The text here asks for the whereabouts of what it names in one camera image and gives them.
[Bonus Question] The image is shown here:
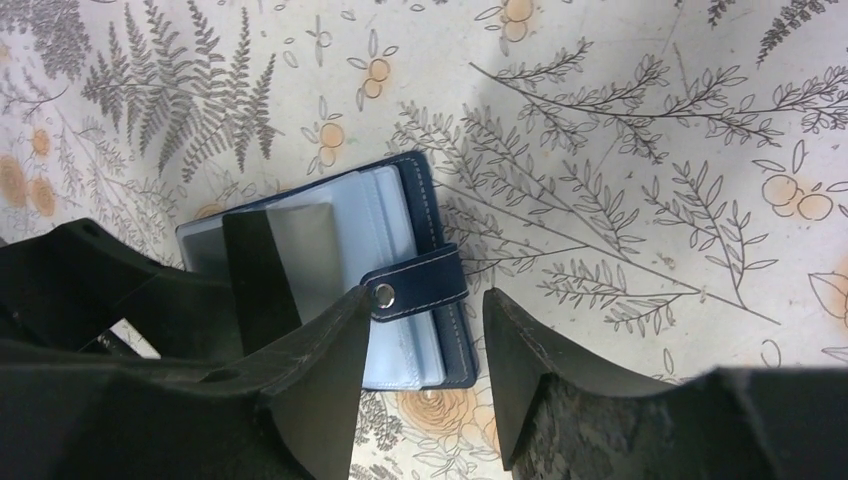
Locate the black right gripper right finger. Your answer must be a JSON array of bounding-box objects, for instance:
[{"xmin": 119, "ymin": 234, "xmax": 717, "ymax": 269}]
[{"xmin": 483, "ymin": 288, "xmax": 847, "ymax": 479}]

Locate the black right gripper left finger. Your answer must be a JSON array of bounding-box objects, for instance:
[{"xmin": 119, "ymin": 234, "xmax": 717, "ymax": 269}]
[{"xmin": 1, "ymin": 287, "xmax": 371, "ymax": 479}]

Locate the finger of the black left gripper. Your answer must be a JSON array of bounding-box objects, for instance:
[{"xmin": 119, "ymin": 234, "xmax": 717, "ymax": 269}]
[{"xmin": 1, "ymin": 219, "xmax": 244, "ymax": 361}]

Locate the black credit card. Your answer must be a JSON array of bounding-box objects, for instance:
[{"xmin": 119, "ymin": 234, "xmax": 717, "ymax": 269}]
[
  {"xmin": 222, "ymin": 203, "xmax": 346, "ymax": 355},
  {"xmin": 177, "ymin": 228, "xmax": 229, "ymax": 281}
]

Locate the blue leather card holder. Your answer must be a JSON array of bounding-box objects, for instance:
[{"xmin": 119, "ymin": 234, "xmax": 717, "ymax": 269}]
[{"xmin": 176, "ymin": 151, "xmax": 478, "ymax": 391}]

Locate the floral tablecloth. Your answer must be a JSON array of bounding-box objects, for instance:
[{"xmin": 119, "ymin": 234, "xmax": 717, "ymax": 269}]
[{"xmin": 1, "ymin": 1, "xmax": 847, "ymax": 479}]

